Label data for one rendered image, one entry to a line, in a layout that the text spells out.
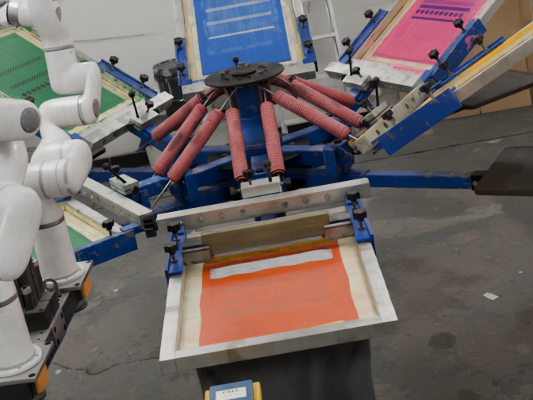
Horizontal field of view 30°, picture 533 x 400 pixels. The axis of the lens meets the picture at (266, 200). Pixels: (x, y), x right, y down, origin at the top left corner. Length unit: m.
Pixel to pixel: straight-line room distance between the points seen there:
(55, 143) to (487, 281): 2.63
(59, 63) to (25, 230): 0.83
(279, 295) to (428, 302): 1.97
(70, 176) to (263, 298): 0.62
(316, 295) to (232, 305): 0.23
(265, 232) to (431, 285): 1.95
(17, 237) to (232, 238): 0.98
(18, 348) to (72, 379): 2.35
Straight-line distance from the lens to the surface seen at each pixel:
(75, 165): 2.54
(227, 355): 2.43
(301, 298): 2.67
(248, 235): 2.92
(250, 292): 2.76
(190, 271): 2.96
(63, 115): 2.76
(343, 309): 2.58
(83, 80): 2.81
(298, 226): 2.92
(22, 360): 2.25
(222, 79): 3.63
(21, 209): 2.10
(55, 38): 2.82
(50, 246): 2.59
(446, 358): 4.17
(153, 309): 5.01
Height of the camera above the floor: 2.15
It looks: 21 degrees down
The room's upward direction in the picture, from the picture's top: 11 degrees counter-clockwise
